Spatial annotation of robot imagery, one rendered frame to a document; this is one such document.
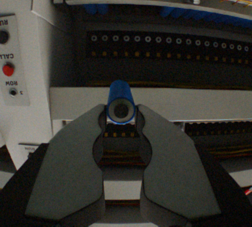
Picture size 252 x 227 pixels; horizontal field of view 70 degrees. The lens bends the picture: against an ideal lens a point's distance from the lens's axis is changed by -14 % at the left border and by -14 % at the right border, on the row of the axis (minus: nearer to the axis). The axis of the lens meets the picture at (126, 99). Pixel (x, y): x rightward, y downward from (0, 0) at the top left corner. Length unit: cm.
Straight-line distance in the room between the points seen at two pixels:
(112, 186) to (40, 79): 24
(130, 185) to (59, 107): 21
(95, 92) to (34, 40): 10
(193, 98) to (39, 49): 21
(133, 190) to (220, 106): 23
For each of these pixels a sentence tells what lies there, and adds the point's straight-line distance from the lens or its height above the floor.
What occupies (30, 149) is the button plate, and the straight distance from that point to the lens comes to 34.
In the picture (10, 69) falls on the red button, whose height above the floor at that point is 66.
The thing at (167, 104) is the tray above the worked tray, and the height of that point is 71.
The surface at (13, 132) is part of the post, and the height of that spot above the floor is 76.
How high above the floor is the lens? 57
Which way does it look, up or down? 30 degrees up
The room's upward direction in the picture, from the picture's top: 178 degrees counter-clockwise
